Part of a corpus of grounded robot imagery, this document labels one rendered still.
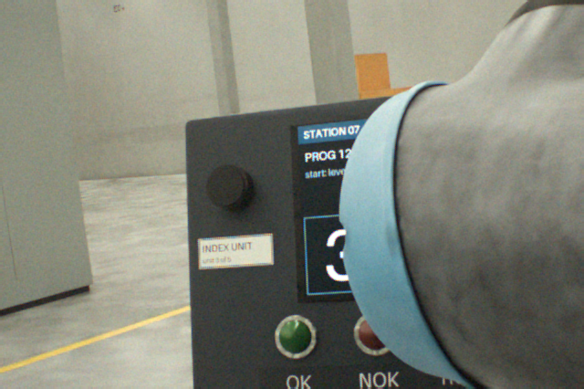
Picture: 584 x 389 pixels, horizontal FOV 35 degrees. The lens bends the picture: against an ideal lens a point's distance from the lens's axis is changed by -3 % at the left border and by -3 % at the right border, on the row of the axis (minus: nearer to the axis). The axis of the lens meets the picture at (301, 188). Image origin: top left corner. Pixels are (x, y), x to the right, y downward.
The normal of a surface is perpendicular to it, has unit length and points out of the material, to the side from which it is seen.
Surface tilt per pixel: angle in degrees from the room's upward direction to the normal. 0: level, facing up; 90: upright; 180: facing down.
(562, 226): 71
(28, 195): 90
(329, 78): 90
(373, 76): 90
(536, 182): 61
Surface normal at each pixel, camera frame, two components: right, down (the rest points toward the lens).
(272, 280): -0.30, -0.14
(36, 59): 0.77, -0.04
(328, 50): -0.62, 0.15
